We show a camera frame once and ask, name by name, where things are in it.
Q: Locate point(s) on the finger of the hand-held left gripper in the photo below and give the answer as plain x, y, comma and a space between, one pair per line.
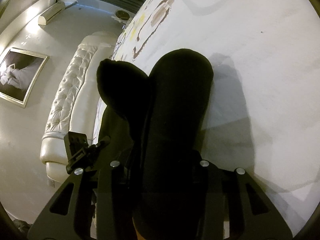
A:
98, 146

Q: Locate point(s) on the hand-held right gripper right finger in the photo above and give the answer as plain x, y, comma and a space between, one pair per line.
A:
210, 182

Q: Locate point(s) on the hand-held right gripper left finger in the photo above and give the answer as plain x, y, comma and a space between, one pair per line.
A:
112, 182

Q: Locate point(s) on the black pants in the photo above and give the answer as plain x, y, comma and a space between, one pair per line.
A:
172, 110

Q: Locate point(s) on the white tufted headboard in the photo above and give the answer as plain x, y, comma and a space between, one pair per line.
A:
67, 112

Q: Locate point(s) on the dark cloth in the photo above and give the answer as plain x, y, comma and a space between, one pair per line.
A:
22, 225

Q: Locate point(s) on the white patterned bed sheet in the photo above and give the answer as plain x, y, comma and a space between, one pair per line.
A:
250, 67

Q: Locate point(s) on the white air conditioner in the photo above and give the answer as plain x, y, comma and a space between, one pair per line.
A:
51, 12

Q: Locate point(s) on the framed wall picture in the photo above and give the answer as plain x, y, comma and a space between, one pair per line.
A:
18, 76

